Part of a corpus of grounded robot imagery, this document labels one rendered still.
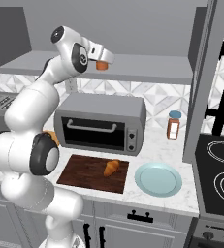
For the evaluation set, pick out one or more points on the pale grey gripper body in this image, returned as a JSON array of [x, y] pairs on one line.
[[105, 55]]

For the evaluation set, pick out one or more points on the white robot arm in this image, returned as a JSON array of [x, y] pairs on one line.
[[29, 116]]

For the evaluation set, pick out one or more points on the orange jam jar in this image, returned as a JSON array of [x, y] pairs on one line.
[[102, 66]]

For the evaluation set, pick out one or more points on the grey cabinet shelf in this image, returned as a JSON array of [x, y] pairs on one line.
[[142, 68]]

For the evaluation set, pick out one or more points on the spice jar with blue lid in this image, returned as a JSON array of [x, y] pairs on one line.
[[173, 127]]

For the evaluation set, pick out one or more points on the dark grey upper cabinet door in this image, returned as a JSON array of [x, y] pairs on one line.
[[6, 38]]

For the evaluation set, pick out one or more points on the golden croissant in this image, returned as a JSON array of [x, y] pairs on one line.
[[111, 168]]

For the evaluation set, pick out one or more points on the dark wooden cutting board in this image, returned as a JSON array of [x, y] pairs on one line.
[[84, 174]]

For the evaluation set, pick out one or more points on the grey lower cabinet door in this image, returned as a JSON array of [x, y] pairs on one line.
[[81, 234], [142, 237]]

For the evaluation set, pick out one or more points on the grey toaster oven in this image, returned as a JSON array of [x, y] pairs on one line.
[[100, 108]]

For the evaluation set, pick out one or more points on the orange pastry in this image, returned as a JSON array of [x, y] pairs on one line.
[[53, 135]]

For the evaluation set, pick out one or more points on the grey toaster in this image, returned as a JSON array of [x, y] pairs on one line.
[[0, 103]]

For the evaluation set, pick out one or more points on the light blue plate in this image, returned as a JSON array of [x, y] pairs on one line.
[[158, 179]]

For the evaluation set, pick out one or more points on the grey drawer front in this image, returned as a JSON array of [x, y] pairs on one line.
[[116, 210]]

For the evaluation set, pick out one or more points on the black hob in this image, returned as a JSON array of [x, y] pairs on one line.
[[218, 174]]

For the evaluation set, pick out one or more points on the black stove knob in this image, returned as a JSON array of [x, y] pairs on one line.
[[208, 235]]

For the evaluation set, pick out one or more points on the grey stove front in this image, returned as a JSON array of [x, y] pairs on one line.
[[213, 232]]

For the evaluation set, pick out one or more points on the white wall outlet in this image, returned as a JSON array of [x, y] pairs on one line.
[[70, 85]]

